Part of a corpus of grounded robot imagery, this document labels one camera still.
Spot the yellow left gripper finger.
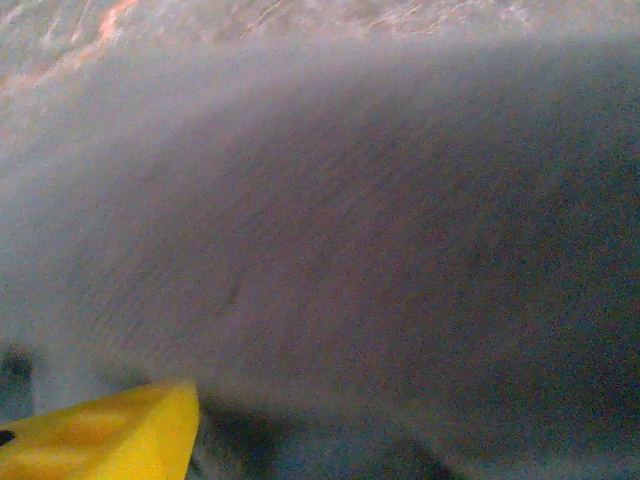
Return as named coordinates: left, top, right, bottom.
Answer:
left=0, top=377, right=201, bottom=480

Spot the grey t-shirt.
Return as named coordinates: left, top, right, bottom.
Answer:
left=0, top=29, right=640, bottom=480

